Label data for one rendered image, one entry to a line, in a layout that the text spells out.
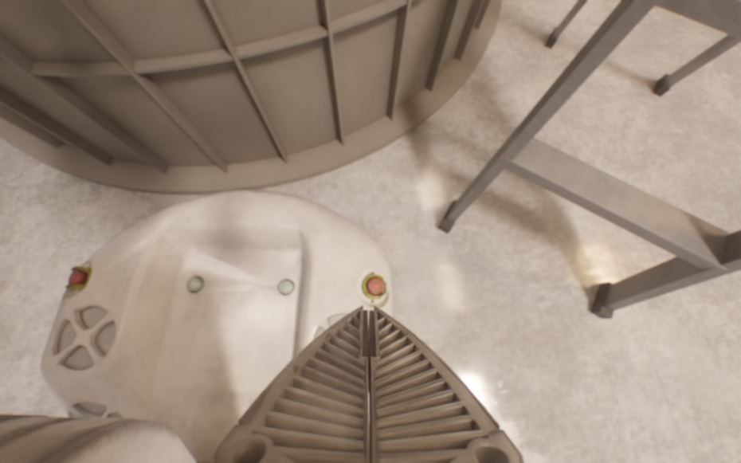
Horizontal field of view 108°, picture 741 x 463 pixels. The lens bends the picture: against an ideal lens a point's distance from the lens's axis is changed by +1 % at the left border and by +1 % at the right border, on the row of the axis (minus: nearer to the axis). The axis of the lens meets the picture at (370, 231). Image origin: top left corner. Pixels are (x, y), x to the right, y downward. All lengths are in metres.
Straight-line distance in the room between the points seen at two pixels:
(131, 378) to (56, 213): 0.80
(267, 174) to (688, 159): 1.47
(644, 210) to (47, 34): 1.17
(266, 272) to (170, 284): 0.16
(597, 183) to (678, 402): 0.68
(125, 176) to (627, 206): 1.35
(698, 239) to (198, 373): 0.98
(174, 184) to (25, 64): 0.39
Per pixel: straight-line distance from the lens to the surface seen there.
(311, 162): 0.94
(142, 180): 1.13
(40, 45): 0.83
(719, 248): 0.88
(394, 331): 0.16
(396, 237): 0.85
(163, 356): 0.62
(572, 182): 0.72
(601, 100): 1.44
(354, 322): 0.17
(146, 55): 0.75
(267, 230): 0.51
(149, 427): 0.22
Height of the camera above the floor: 0.81
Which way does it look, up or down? 73 degrees down
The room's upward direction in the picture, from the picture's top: 4 degrees clockwise
